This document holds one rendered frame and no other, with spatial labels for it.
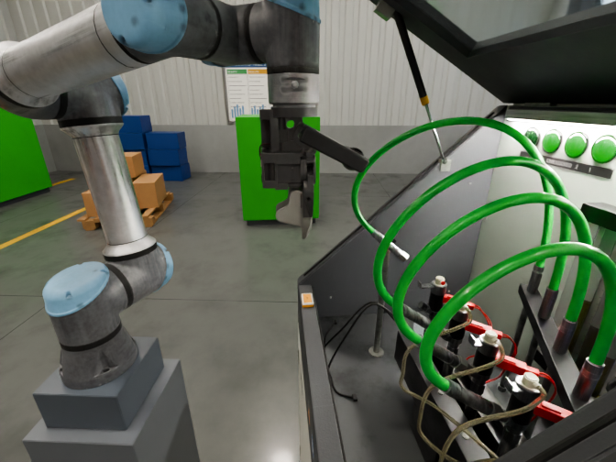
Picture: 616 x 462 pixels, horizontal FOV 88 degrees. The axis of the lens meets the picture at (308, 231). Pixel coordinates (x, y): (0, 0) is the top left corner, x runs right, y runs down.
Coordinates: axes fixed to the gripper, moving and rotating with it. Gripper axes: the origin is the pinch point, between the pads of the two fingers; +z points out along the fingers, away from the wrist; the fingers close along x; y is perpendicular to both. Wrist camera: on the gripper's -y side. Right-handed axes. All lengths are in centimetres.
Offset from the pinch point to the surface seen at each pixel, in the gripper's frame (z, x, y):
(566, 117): -18, -9, -51
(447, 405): 27.2, 14.1, -22.6
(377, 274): 4.4, 8.2, -10.2
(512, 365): 14.6, 18.3, -28.1
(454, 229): -6.1, 16.2, -16.7
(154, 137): 40, -594, 238
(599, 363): 8.9, 24.2, -33.6
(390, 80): -61, -630, -220
